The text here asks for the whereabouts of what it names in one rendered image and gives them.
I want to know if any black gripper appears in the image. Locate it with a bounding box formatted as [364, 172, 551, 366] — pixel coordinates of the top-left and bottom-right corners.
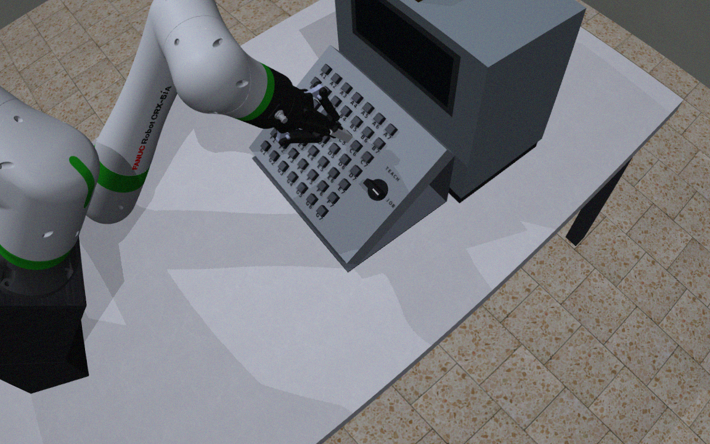
[273, 81, 353, 146]

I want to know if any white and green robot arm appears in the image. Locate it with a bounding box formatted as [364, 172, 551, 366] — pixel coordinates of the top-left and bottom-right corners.
[0, 0, 295, 299]

